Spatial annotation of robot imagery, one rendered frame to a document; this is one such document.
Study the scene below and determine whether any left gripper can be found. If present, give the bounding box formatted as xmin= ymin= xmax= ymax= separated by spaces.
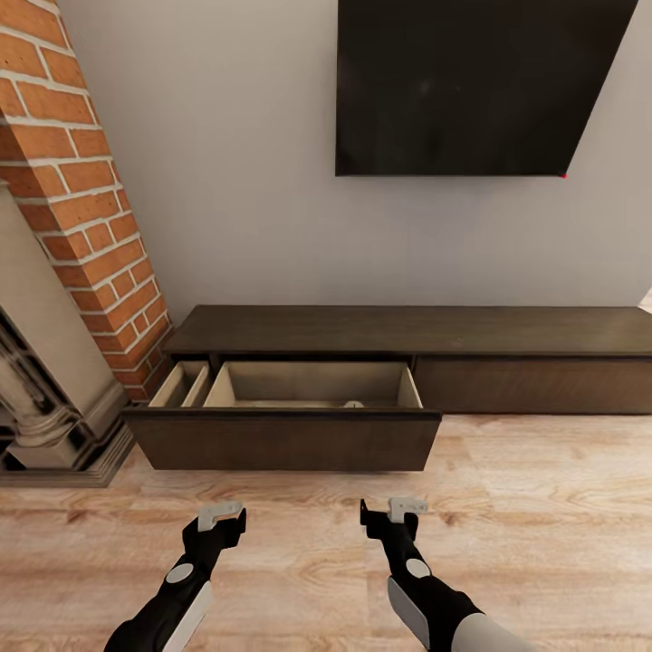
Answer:
xmin=183 ymin=509 xmax=246 ymax=562

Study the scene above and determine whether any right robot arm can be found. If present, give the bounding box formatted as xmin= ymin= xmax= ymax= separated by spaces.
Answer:
xmin=360 ymin=497 xmax=542 ymax=652

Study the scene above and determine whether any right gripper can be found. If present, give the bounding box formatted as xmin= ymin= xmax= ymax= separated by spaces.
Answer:
xmin=360 ymin=500 xmax=417 ymax=551

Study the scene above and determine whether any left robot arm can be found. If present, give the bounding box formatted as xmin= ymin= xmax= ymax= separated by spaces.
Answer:
xmin=104 ymin=499 xmax=246 ymax=652

